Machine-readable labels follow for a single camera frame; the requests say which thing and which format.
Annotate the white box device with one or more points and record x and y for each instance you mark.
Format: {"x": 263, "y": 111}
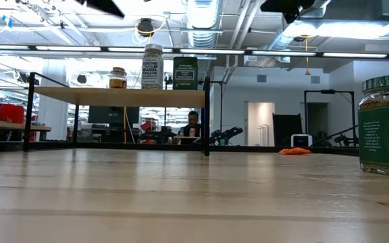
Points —
{"x": 301, "y": 140}

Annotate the black monitor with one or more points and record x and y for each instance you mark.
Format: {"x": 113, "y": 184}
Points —
{"x": 113, "y": 114}

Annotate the dark green pepper tin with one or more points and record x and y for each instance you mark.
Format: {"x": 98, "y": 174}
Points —
{"x": 185, "y": 72}

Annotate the silver air duct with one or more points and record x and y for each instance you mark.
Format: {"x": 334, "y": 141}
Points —
{"x": 203, "y": 20}

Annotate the black metal table frame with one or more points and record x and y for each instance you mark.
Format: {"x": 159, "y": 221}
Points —
{"x": 113, "y": 146}

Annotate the black panel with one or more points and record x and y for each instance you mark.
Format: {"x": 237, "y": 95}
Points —
{"x": 284, "y": 128}

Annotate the white-lid bagel seasoning jar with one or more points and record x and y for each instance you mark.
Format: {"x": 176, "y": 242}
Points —
{"x": 152, "y": 72}

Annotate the black metal gantry frame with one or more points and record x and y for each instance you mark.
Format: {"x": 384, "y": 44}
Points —
{"x": 215, "y": 82}
{"x": 328, "y": 91}

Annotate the person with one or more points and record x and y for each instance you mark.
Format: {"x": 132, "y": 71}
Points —
{"x": 192, "y": 130}

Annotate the wooden workbench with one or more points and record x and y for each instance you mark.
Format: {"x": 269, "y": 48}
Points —
{"x": 12, "y": 127}

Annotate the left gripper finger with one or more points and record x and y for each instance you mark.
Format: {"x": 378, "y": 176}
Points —
{"x": 106, "y": 6}

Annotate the wooden shelf with black legs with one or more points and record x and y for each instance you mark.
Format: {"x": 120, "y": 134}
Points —
{"x": 120, "y": 97}

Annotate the ceiling light strip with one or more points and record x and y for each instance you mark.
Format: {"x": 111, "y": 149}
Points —
{"x": 211, "y": 51}

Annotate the black ceiling device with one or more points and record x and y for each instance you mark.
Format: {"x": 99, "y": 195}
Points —
{"x": 145, "y": 27}

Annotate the red background equipment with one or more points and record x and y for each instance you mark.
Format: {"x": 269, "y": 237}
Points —
{"x": 148, "y": 126}

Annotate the green-lid oregano jar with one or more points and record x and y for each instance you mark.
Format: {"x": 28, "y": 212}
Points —
{"x": 383, "y": 141}

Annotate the small cork-lid spice jar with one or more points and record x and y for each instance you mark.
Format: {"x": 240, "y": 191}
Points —
{"x": 117, "y": 82}

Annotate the red storage bin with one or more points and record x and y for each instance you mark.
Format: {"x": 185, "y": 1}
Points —
{"x": 11, "y": 113}

